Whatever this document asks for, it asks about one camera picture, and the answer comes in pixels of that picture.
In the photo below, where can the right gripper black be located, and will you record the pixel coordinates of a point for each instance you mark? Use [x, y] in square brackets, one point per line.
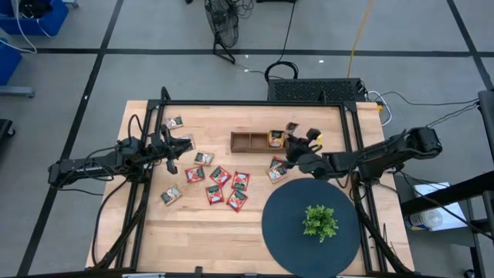
[308, 160]

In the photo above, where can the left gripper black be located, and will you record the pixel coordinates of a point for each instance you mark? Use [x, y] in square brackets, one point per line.
[162, 148]

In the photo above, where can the orange tea packet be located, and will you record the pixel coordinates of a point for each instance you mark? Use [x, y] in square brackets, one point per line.
[276, 139]

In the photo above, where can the red tea packet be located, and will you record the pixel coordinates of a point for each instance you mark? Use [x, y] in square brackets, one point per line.
[275, 160]
[195, 174]
[214, 194]
[220, 175]
[240, 181]
[237, 200]

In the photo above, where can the wooden three-compartment tea box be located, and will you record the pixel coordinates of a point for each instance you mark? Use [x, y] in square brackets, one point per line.
[247, 143]

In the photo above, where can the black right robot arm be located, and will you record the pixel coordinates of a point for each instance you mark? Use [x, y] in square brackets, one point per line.
[386, 152]

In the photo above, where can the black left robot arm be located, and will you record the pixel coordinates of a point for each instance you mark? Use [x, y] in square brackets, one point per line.
[88, 166]

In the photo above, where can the small yellow tag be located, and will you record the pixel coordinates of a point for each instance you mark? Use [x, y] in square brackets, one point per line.
[319, 138]

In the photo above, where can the black perforated computer tower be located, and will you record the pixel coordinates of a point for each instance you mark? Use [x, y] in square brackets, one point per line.
[316, 90]

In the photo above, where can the small green artificial plant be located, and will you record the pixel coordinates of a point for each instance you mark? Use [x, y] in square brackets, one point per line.
[320, 223]

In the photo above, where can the round dark blue placemat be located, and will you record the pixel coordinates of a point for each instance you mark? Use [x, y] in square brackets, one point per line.
[285, 239]

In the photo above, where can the black floor fan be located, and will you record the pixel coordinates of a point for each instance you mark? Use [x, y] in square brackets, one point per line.
[222, 21]

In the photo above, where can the white wipes canister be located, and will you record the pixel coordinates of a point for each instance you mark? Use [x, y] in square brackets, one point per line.
[424, 220]

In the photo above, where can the black metal shelf stand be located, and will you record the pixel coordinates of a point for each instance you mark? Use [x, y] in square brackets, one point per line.
[444, 195]

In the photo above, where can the white box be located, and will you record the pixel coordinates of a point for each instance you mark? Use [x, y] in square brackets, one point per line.
[451, 216]

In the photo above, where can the grey cart base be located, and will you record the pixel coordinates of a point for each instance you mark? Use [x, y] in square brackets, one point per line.
[17, 92]

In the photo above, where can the black cart wheel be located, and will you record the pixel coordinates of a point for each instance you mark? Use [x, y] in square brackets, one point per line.
[5, 129]

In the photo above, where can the large blue bin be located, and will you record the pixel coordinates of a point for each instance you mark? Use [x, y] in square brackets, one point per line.
[50, 21]

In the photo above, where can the blue cart bin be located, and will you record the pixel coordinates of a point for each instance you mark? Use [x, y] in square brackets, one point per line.
[8, 62]

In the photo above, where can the black metal table frame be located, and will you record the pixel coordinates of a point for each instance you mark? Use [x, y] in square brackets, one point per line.
[251, 103]

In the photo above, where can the small black table camera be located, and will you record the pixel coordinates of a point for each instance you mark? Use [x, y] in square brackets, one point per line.
[198, 271]

